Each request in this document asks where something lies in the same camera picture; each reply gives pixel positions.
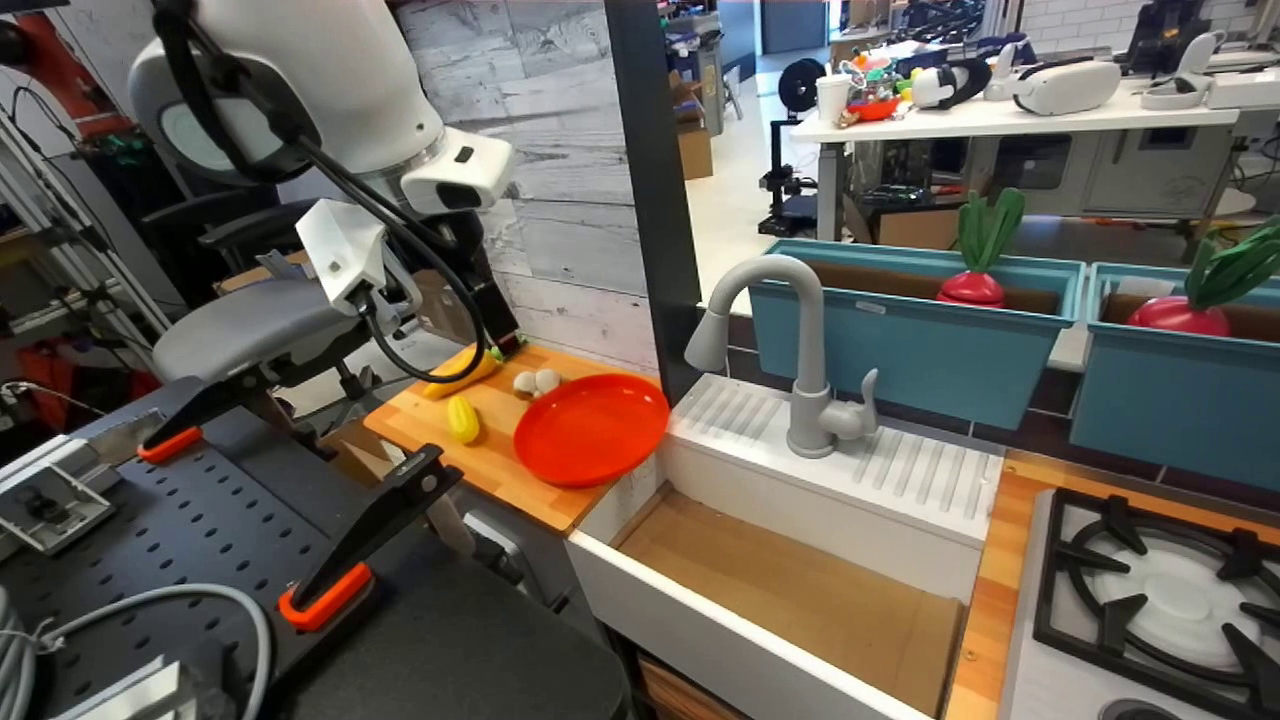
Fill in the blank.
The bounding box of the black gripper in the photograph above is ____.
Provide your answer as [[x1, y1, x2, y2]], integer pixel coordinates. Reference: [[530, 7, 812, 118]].
[[384, 214, 530, 369]]

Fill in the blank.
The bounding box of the white toy garlic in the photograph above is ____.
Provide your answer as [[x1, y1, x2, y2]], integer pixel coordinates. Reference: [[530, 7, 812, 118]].
[[508, 366, 563, 401]]

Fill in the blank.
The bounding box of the red plastic bowl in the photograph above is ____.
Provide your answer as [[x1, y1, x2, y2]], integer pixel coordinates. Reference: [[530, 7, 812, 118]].
[[512, 374, 674, 494]]

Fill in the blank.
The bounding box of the grey toy tap faucet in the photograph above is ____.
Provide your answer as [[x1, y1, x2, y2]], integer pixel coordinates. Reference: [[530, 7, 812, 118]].
[[682, 252, 883, 464]]

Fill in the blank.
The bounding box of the red radish plushie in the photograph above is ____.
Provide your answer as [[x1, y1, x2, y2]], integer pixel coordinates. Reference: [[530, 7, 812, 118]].
[[1128, 216, 1280, 341], [934, 184, 1031, 311]]

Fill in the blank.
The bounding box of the grey wood-pattern backsplash panel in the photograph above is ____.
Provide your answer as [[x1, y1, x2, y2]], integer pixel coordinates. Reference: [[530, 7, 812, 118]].
[[375, 0, 706, 396]]

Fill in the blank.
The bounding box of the grey office chair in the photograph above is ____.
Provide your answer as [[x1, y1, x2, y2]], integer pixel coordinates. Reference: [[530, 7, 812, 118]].
[[125, 38, 431, 392]]

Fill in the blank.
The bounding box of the white toy sink basin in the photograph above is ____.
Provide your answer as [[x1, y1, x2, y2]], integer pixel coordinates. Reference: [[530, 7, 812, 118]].
[[563, 374, 1007, 720]]

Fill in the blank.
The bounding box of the white cup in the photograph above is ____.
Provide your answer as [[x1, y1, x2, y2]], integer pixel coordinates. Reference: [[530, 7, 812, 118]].
[[812, 74, 857, 132]]

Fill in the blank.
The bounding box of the colourful toy pile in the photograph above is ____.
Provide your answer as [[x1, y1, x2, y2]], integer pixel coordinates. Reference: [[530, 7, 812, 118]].
[[840, 51, 916, 132]]

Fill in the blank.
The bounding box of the white background table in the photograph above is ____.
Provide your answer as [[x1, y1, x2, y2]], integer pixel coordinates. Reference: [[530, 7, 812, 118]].
[[785, 92, 1246, 246]]

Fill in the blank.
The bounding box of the white VR headset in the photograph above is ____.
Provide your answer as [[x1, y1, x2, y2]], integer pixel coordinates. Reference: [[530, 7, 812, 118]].
[[1007, 51, 1123, 120]]

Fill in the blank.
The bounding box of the black stove burner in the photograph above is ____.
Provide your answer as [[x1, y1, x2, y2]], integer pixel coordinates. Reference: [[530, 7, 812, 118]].
[[1005, 486, 1280, 720]]

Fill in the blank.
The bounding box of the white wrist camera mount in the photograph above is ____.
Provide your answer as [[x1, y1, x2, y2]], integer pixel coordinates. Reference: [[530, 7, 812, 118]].
[[294, 195, 391, 308]]

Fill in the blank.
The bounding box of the black clamp with orange handle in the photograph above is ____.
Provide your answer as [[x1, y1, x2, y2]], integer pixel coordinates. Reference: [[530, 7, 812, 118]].
[[277, 446, 470, 637], [133, 366, 272, 467]]

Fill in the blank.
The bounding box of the grey hose cable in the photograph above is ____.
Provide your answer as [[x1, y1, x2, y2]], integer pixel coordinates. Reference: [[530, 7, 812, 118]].
[[0, 580, 277, 720]]

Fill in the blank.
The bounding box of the silver metal bracket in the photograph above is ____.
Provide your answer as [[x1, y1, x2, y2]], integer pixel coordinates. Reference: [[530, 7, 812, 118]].
[[0, 457, 117, 558]]

